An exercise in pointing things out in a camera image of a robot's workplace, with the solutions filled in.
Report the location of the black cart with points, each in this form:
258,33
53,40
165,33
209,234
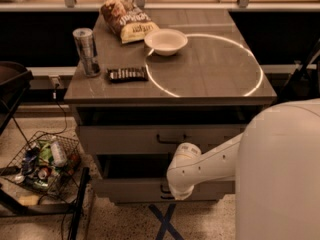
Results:
14,83

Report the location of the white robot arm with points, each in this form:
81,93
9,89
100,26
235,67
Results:
189,167

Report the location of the dark snack bar wrapper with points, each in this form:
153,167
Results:
127,74

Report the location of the silver drink can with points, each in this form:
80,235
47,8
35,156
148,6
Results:
86,48

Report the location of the grey top drawer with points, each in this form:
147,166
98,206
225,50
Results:
154,139

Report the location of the red soda can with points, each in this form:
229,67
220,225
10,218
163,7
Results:
44,173

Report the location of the grey drawer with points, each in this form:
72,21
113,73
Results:
133,178
154,139

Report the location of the grey drawer cabinet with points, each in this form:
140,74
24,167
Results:
213,80

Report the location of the brown chip bag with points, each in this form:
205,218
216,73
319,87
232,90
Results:
127,21

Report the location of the white bowl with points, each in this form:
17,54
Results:
166,42

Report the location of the wire basket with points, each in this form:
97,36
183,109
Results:
23,168

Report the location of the black office chair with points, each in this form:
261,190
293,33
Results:
303,83

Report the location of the clear plastic bottle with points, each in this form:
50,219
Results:
58,153

